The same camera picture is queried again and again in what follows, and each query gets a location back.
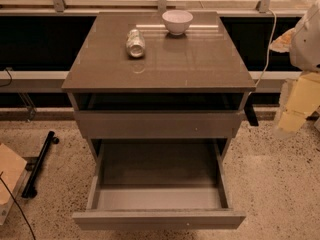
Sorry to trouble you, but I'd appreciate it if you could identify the grey top drawer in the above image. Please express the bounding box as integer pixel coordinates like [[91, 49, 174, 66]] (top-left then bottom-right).
[[74, 111, 244, 139]]

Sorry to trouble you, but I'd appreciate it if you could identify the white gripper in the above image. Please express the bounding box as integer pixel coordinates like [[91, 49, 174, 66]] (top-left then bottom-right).
[[269, 28, 320, 139]]

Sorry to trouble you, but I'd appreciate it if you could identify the grey drawer cabinet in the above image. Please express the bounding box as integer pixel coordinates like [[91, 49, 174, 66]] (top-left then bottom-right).
[[66, 12, 251, 155]]

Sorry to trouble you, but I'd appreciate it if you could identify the white ceramic bowl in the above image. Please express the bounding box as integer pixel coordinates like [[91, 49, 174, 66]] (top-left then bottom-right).
[[162, 10, 193, 35]]

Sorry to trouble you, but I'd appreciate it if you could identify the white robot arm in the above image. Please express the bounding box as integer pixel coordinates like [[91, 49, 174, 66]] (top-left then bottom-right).
[[269, 0, 320, 139]]

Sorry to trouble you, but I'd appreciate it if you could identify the white hanging cable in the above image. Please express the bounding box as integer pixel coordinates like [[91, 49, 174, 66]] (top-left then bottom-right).
[[254, 8, 278, 88]]

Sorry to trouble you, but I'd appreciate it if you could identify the grey drawer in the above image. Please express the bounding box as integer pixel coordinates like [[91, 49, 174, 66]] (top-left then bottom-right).
[[73, 140, 246, 230], [74, 111, 244, 139]]

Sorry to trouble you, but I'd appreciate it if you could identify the black metal bar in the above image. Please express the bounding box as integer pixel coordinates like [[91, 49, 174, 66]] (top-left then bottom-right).
[[21, 131, 59, 198]]

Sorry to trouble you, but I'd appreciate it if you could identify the brown cardboard box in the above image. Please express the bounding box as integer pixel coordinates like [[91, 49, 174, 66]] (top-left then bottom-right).
[[0, 143, 26, 205]]

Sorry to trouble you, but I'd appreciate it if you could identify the black floor cable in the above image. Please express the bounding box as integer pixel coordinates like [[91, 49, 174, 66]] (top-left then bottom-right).
[[0, 171, 37, 240]]

